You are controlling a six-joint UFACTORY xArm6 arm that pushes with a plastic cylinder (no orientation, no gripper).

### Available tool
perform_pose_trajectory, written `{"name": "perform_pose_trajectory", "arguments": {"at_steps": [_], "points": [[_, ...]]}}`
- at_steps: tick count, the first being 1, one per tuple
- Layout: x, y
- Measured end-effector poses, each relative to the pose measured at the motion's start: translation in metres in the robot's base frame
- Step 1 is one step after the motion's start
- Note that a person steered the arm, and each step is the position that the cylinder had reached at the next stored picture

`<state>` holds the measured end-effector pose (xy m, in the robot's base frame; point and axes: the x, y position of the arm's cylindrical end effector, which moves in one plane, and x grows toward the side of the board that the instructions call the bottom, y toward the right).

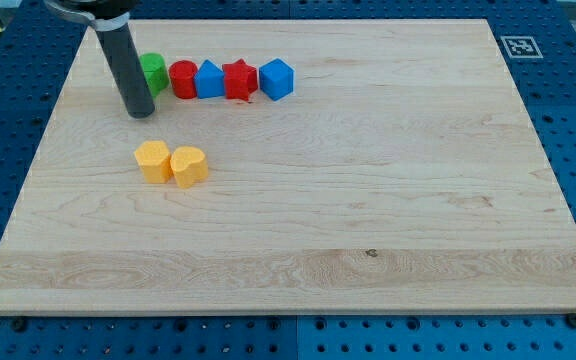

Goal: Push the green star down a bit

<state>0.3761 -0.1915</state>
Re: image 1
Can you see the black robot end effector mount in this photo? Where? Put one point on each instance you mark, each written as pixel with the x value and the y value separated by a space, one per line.
pixel 101 15

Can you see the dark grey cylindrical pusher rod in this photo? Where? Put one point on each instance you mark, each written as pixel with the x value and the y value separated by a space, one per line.
pixel 119 50

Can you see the green star block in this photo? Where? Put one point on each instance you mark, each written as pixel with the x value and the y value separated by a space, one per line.
pixel 155 72

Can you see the red star block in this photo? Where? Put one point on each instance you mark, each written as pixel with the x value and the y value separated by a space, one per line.
pixel 240 80

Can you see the red cylinder block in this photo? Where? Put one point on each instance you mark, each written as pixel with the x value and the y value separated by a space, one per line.
pixel 181 75

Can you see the blue triangle-top block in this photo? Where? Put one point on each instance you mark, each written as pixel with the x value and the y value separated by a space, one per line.
pixel 209 81

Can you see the yellow hexagon block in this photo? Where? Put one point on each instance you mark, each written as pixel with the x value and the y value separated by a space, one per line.
pixel 153 158

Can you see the yellow heart block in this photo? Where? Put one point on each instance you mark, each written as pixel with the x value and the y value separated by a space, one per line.
pixel 189 166

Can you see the blue cube block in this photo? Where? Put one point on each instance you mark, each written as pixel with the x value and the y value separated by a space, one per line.
pixel 276 79

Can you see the light wooden board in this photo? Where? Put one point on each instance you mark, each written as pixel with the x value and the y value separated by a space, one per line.
pixel 403 175

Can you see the white fiducial marker tag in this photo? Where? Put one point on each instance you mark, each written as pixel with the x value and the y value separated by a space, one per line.
pixel 521 47

